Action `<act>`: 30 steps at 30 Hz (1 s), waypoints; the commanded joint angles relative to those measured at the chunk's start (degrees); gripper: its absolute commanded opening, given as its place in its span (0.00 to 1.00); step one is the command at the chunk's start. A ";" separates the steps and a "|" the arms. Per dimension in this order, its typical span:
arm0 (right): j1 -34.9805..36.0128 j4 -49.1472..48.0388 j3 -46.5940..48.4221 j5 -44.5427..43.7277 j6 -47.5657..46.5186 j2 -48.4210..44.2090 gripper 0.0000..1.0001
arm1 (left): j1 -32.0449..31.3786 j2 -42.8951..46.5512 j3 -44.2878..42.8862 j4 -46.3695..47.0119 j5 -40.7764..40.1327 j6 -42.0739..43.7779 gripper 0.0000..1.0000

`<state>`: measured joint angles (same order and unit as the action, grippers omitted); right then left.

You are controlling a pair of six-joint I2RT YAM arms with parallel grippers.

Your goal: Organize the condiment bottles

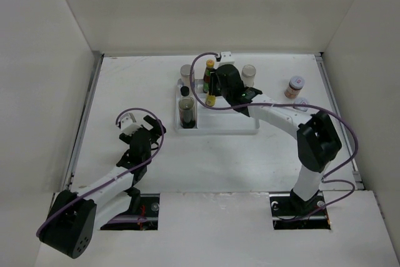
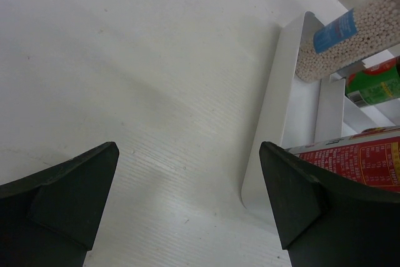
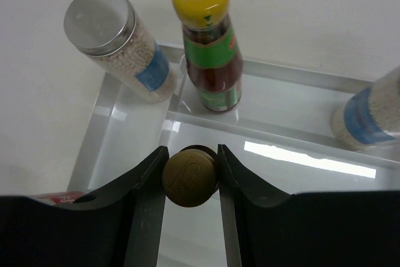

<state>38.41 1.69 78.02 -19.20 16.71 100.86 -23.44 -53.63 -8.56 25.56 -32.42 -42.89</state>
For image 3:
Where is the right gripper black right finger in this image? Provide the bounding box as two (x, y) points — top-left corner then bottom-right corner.
(217, 144), (399, 266)

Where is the tall white spice jar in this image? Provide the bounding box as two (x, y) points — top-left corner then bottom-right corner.
(331, 67), (399, 150)

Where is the white powder jar silver lid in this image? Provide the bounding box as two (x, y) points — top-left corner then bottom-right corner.
(63, 0), (176, 103)

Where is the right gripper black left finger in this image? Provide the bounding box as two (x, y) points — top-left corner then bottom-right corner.
(1, 146), (169, 266)

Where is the white divided organizer tray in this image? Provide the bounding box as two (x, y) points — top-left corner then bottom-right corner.
(67, 41), (400, 267)

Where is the glass bottle black cap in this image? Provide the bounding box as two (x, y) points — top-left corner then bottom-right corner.
(30, 191), (85, 206)

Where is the yellow cap sauce bottle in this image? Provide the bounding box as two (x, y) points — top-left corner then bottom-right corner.
(172, 0), (243, 112)

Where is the small yellow label bottle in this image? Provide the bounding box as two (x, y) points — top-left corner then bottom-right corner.
(162, 144), (219, 208)

